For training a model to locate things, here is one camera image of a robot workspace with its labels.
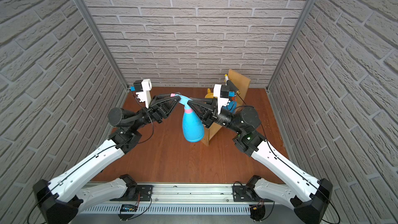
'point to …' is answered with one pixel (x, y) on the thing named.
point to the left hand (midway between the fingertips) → (179, 93)
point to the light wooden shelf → (241, 84)
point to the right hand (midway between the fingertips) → (186, 107)
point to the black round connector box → (257, 212)
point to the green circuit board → (129, 208)
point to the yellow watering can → (210, 95)
